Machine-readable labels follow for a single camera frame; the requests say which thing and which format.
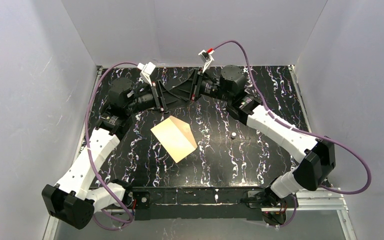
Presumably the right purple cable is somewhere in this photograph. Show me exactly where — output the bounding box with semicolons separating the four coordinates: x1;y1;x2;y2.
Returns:
211;40;372;229

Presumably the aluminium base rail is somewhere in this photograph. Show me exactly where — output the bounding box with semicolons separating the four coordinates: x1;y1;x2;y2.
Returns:
42;184;356;240

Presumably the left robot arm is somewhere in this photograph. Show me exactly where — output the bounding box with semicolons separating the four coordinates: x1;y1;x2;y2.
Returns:
41;77;196;230

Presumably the cream paper envelope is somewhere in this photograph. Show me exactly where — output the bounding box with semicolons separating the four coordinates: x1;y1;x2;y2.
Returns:
151;115;198;163

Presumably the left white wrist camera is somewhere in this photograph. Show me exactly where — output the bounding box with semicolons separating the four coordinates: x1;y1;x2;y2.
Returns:
137;62;156;87

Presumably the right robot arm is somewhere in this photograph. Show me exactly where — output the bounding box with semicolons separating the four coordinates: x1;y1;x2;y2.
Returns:
168;65;336;206

